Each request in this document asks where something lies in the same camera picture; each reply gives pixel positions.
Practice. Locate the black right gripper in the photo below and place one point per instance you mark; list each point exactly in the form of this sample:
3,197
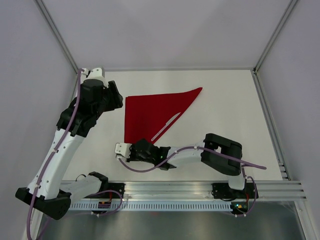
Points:
131,158

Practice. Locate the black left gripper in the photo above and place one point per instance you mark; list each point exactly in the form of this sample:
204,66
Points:
116,99

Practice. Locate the red cloth napkin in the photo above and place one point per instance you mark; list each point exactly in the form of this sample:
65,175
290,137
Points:
145,115

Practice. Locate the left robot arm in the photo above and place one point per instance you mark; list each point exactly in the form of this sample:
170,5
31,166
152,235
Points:
44,192

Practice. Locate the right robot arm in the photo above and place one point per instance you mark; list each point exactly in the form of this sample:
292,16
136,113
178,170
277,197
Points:
210,152

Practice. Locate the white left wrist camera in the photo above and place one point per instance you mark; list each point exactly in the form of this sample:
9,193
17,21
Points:
97,73

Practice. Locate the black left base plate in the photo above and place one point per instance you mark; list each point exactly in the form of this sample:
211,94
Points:
117,190

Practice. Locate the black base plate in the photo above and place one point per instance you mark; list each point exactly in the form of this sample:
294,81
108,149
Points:
117,190
222,191

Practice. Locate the white slotted cable duct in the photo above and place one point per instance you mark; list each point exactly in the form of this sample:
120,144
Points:
155,206

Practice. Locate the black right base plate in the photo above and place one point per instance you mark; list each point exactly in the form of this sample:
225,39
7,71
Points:
222,191

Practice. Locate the left aluminium frame post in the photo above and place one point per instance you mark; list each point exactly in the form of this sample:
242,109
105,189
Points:
44,11

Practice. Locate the aluminium frame post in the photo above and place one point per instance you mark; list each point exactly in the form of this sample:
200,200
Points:
275,34
44,11

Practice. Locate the right aluminium frame post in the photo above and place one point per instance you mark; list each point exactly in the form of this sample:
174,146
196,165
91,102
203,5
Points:
275,34

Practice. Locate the aluminium front rail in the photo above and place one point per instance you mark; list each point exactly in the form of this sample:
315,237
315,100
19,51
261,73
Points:
202,190

